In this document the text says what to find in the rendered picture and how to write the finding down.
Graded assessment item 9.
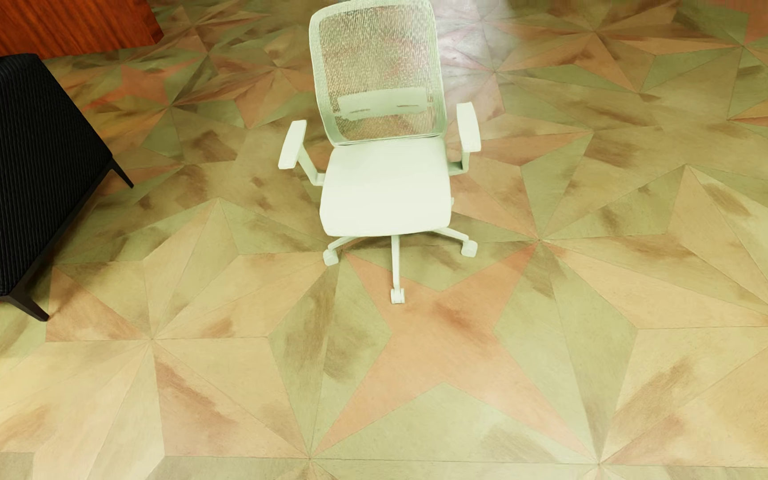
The black woven armchair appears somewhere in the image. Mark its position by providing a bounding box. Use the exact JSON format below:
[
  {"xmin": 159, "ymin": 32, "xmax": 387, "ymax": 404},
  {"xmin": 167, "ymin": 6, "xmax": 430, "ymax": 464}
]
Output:
[{"xmin": 0, "ymin": 53, "xmax": 135, "ymax": 322}]

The red-brown wooden cabinet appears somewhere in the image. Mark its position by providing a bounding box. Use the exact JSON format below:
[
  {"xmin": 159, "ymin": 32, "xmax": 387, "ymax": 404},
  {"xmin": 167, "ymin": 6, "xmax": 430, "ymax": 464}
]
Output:
[{"xmin": 0, "ymin": 0, "xmax": 164, "ymax": 61}]

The light lime office chair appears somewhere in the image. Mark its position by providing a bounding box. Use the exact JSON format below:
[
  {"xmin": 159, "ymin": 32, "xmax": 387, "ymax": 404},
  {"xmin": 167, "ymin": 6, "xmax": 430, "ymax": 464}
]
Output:
[{"xmin": 278, "ymin": 0, "xmax": 482, "ymax": 305}]

